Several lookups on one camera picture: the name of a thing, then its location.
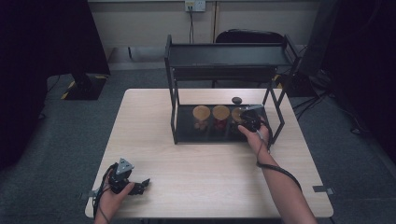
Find stand base with striped tape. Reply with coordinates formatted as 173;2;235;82
60;73;108;101

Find black chair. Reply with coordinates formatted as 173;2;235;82
214;28;285;45

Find black metal two-tier rack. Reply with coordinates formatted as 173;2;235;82
163;34;303;146

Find grey metal bracket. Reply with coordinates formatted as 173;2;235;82
312;185;335;196
78;189;101;201

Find person's right hand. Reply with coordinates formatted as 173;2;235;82
237;123;276;166

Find pile of brown balls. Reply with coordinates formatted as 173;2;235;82
194;119;209;132

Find white wall socket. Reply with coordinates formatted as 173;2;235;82
184;0;206;13

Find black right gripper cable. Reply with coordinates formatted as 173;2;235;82
255;119;304;192

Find dark curtain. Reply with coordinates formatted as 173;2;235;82
0;0;110;171

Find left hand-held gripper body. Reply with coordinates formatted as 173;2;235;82
106;157;136;195

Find black power cable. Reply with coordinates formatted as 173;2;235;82
188;5;195;45

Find red dried fruit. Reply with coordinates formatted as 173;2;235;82
214;119;229;133

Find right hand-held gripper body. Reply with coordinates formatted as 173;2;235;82
239;105;265;133

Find tall black panel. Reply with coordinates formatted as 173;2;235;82
298;0;342;78

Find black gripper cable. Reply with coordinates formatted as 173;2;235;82
92;162;118;224
255;119;304;192

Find person's left hand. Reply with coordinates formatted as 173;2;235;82
97;182;136;217

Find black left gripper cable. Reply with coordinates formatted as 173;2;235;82
92;162;118;224

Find black floor cables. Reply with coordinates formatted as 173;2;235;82
292;88;332;121

